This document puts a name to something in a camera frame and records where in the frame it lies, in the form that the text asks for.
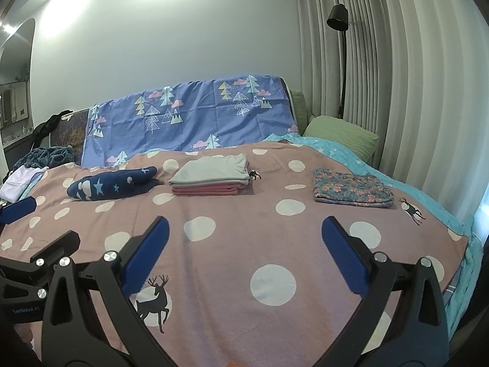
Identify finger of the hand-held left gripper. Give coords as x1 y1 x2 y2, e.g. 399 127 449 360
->
0 197 38 234
31 230 82 273

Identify purple tree-print sheet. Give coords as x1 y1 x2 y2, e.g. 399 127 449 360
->
82 74 299 167

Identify navy star-print folded blanket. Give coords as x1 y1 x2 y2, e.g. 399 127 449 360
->
67 166 161 201

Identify beige pleated curtain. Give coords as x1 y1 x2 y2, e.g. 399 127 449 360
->
294 0 489 234

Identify pink polka dot blanket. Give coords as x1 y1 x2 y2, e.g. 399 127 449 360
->
0 141 470 367

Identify dark branch-print headboard cover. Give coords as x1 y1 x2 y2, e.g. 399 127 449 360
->
50 108 92 155

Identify pink folded clothes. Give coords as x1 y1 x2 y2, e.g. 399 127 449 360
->
171 183 249 197

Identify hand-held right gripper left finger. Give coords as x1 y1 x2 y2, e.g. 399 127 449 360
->
41 216 171 367

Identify black floor lamp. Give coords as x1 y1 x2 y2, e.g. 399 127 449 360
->
326 3 358 119

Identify dark teal fuzzy blanket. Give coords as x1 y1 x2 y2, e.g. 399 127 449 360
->
13 144 75 171

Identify green upholstered headboard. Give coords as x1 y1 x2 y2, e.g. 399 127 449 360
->
289 89 318 136

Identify green pillow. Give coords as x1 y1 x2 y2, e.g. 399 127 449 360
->
302 115 379 161

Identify lavender folded cloth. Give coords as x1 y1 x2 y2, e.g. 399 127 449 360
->
0 166 50 203

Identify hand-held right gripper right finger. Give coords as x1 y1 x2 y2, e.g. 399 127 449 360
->
322 216 449 367

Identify grey t-shirt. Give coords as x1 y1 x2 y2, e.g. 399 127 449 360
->
169 153 251 186

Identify floral folded cloth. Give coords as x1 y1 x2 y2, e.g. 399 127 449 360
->
312 168 395 209

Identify black garment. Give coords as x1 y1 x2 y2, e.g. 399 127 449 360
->
32 109 73 142

